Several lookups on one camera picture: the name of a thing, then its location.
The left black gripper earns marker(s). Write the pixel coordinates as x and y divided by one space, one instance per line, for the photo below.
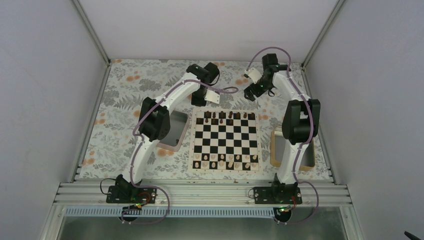
196 102

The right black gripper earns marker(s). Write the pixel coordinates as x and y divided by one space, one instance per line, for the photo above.
248 91

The silver metal tray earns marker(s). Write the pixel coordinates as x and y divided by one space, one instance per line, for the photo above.
179 123

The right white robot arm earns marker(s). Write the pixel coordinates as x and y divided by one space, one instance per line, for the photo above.
301 119

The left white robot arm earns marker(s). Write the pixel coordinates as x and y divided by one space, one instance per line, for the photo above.
154 123

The black white chessboard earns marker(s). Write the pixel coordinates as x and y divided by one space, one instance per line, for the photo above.
236 140

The gold rimmed metal tray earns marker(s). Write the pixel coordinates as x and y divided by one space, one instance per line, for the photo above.
278 147

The floral patterned table mat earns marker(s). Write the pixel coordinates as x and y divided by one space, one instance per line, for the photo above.
112 143

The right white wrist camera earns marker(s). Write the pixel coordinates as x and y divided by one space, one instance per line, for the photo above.
253 74

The aluminium rail frame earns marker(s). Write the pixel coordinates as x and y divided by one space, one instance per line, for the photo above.
195 194

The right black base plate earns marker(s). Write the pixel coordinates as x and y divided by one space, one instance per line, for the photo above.
268 196

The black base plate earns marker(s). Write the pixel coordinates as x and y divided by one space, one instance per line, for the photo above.
268 196
117 195

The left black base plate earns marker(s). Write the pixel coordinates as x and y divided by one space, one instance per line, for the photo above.
117 195

